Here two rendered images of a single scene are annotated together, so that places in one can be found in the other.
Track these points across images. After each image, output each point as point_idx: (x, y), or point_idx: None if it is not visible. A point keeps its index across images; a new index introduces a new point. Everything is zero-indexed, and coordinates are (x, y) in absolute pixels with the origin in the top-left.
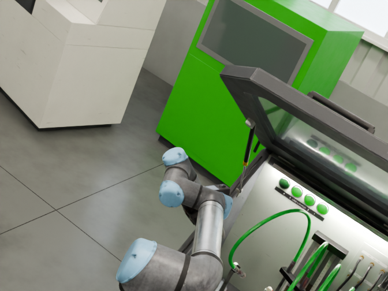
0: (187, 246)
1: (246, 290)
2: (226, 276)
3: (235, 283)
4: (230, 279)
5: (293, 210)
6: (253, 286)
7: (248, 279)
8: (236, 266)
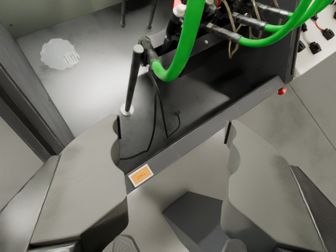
0: (37, 131)
1: (74, 13)
2: (40, 26)
3: (57, 20)
4: (48, 23)
5: None
6: (77, 0)
7: (66, 1)
8: (156, 57)
